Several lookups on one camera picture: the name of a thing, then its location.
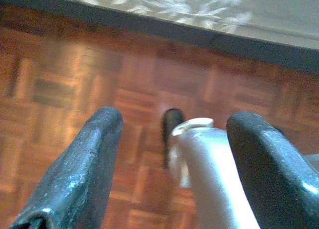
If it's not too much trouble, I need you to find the bed with grey floral sheet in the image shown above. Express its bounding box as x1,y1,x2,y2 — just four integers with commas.
0,0,319,73

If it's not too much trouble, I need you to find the white plastic bottle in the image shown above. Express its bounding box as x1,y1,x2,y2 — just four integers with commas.
171,117,261,229

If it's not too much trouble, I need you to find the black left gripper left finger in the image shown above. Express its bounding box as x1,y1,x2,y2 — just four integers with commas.
8,106,124,229

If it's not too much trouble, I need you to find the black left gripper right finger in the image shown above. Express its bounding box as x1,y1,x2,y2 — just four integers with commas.
225,111,319,229

